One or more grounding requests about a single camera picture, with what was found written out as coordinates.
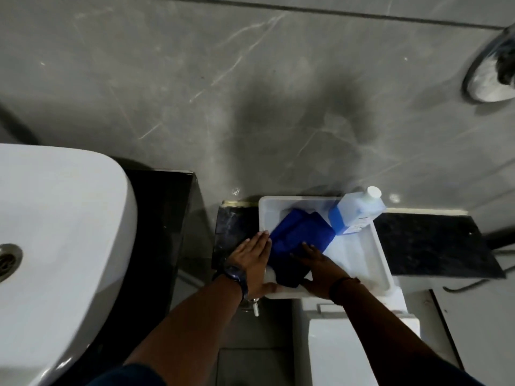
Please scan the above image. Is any person's right hand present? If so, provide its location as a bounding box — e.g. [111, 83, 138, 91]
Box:
[290, 242, 351, 300]

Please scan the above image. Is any person's left hand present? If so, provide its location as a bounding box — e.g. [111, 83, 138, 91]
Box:
[228, 231, 282, 300]

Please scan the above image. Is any blue cleaning cloth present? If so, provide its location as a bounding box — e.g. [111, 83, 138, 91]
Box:
[267, 208, 337, 289]

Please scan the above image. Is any white plastic tray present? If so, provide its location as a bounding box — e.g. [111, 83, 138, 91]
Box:
[258, 195, 395, 299]

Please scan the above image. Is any person's right forearm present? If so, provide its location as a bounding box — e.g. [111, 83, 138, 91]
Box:
[333, 279, 469, 386]

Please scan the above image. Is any person's left forearm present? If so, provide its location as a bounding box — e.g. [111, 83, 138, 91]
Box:
[123, 274, 252, 368]

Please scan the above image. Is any chrome angle valve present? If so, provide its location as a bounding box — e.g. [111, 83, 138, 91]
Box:
[241, 297, 262, 317]

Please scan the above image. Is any black wristwatch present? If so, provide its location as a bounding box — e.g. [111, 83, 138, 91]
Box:
[212, 262, 250, 302]

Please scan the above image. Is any blue liquid bottle white cap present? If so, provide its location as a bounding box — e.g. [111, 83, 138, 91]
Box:
[328, 186, 387, 237]

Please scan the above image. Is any black stone sink counter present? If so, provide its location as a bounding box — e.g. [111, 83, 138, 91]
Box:
[52, 158, 198, 386]

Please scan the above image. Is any black granite ledge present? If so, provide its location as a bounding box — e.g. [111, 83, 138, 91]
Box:
[212, 202, 506, 280]

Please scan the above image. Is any dark blue shirt sleeve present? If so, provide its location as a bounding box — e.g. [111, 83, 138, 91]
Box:
[86, 363, 168, 386]

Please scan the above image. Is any white ceramic sink basin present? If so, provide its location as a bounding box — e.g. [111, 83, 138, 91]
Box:
[0, 143, 138, 386]

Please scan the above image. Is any metal sink drain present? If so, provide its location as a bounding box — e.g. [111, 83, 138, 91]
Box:
[0, 244, 24, 284]

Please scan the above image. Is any dark wrist thread bracelet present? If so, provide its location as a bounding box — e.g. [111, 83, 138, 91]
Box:
[329, 276, 361, 305]

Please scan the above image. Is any dark flexible hose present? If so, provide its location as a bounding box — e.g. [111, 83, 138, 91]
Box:
[442, 264, 515, 293]

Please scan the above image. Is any chrome wall fixture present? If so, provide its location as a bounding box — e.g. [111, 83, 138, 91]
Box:
[461, 25, 515, 104]

